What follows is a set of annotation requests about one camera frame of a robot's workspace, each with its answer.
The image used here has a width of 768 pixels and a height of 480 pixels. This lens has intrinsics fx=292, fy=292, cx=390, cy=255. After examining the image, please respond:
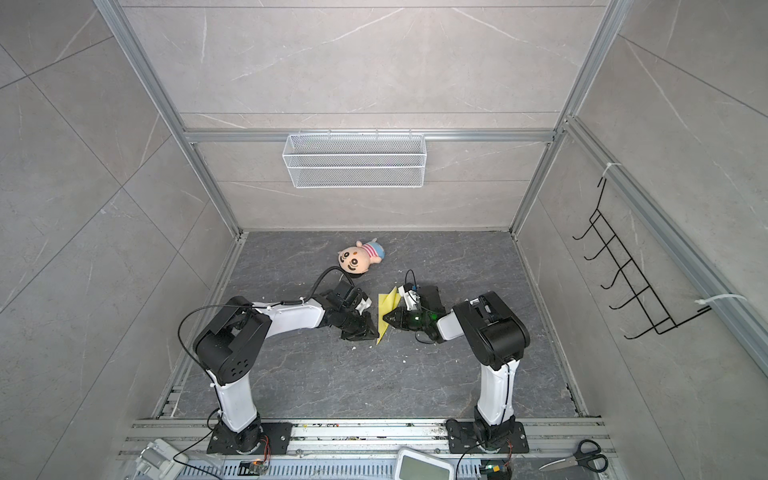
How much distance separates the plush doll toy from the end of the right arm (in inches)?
6.7

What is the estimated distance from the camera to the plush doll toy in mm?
1024

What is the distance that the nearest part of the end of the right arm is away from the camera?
31.0 inches
